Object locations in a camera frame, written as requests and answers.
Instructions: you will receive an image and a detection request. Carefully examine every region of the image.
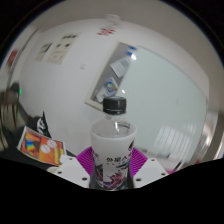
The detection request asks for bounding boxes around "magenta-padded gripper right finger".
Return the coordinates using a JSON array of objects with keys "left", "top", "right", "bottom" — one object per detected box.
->
[{"left": 129, "top": 146, "right": 169, "bottom": 188}]

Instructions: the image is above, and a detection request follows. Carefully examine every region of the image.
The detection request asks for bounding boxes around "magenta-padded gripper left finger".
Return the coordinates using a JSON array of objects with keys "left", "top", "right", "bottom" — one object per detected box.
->
[{"left": 53, "top": 146, "right": 97, "bottom": 190}]

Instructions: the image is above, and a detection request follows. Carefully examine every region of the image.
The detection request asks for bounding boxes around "clear bottle with white label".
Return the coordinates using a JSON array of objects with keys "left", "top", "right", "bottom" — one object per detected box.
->
[{"left": 89, "top": 95, "right": 138, "bottom": 191}]

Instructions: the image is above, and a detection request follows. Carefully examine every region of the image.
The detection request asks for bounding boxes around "colourful printed book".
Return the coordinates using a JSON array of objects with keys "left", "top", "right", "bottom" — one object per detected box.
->
[{"left": 17, "top": 125, "right": 67, "bottom": 166}]

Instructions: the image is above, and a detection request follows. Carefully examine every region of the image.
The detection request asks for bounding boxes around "small black flag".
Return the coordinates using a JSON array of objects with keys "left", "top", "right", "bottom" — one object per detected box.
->
[{"left": 34, "top": 111, "right": 53, "bottom": 138}]

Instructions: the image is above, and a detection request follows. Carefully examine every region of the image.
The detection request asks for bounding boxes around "dark wooden chair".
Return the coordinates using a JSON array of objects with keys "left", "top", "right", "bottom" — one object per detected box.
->
[{"left": 0, "top": 83, "right": 22, "bottom": 148}]

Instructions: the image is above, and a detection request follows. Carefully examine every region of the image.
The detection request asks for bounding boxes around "grey pin board with papers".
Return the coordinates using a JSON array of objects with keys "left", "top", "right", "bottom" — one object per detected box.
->
[{"left": 84, "top": 41, "right": 138, "bottom": 111}]

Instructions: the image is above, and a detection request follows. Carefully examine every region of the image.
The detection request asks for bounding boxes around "large white wall poster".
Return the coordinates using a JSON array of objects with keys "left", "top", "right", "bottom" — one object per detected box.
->
[{"left": 46, "top": 33, "right": 80, "bottom": 66}]

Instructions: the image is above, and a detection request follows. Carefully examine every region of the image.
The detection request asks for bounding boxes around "small white wall poster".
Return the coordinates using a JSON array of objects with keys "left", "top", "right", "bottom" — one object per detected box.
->
[{"left": 34, "top": 42, "right": 54, "bottom": 62}]

